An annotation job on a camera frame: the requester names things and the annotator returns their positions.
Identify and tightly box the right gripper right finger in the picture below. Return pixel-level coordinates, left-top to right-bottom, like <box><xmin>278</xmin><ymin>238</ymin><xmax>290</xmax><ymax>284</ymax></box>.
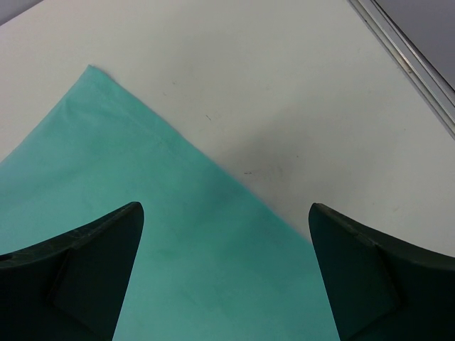
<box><xmin>309</xmin><ymin>203</ymin><xmax>454</xmax><ymax>340</ymax></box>

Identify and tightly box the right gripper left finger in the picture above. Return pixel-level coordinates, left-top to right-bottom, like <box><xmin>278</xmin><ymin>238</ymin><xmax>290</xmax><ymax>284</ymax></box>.
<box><xmin>1</xmin><ymin>202</ymin><xmax>144</xmax><ymax>340</ymax></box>

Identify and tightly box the teal t shirt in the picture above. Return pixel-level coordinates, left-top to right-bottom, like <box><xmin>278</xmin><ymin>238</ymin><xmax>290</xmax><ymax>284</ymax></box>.
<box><xmin>0</xmin><ymin>63</ymin><xmax>342</xmax><ymax>341</ymax></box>

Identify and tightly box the right side aluminium rail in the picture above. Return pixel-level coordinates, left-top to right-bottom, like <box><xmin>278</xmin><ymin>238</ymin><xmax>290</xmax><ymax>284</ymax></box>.
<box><xmin>349</xmin><ymin>1</ymin><xmax>454</xmax><ymax>137</ymax></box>

